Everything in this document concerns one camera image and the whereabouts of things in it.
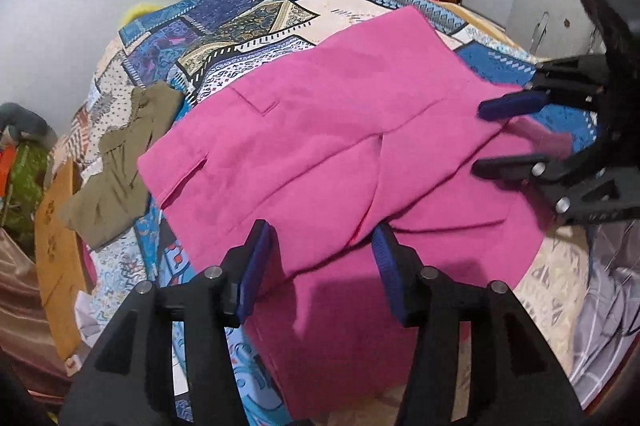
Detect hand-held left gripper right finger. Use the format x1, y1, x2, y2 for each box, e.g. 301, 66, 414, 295
371, 223, 587, 426

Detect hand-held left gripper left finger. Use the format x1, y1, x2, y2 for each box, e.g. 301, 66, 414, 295
60, 220, 274, 426

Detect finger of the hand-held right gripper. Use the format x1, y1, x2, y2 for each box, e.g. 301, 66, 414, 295
471, 140, 640, 225
478, 54, 615, 121

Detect pink pants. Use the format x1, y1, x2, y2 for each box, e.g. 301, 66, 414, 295
137, 6, 574, 425

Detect white refrigerator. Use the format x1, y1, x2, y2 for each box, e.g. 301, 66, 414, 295
505, 0, 609, 62

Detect olive green garment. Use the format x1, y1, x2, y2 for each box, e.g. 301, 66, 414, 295
59, 82, 187, 251

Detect grey striped cloth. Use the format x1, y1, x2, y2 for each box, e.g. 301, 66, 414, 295
570, 225, 640, 399

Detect orange-brown wooden board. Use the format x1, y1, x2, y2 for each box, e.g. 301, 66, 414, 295
34, 158, 96, 363

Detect brown satin cloth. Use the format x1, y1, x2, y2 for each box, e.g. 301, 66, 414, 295
0, 226, 77, 403

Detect green patterned cloth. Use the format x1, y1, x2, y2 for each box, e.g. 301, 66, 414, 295
0, 141, 54, 233

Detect blue patchwork bed sheet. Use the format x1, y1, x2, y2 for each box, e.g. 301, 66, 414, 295
50, 0, 601, 426

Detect yellow cloth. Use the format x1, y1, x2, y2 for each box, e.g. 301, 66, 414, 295
122, 0, 162, 27

